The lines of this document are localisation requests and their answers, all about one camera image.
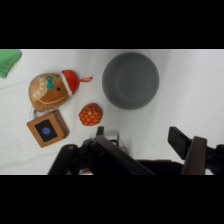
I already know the orange patterned ball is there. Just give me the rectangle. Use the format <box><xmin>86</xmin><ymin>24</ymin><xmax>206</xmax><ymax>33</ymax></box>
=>
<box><xmin>78</xmin><ymin>102</ymin><xmax>104</xmax><ymax>127</ymax></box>

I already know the green cloth piece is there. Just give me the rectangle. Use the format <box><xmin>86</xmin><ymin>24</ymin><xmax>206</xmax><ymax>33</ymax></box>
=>
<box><xmin>0</xmin><ymin>49</ymin><xmax>23</xmax><ymax>80</ymax></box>

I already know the gingerbread plush with red hat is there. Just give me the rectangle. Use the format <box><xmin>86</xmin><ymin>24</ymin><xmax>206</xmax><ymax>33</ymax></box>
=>
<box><xmin>28</xmin><ymin>69</ymin><xmax>94</xmax><ymax>112</ymax></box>

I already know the wooden block with blue dot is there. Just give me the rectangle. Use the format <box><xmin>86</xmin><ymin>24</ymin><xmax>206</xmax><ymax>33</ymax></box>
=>
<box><xmin>26</xmin><ymin>109</ymin><xmax>71</xmax><ymax>149</ymax></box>

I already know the grey bowl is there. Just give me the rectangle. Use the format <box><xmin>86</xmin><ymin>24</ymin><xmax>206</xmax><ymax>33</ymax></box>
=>
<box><xmin>101</xmin><ymin>51</ymin><xmax>161</xmax><ymax>111</ymax></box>

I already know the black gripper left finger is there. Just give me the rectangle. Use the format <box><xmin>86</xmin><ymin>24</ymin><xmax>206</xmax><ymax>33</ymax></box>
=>
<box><xmin>48</xmin><ymin>134</ymin><xmax>156</xmax><ymax>176</ymax></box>

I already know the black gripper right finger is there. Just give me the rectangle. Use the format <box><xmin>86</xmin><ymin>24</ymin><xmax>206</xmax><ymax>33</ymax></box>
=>
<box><xmin>167</xmin><ymin>126</ymin><xmax>224</xmax><ymax>176</ymax></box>

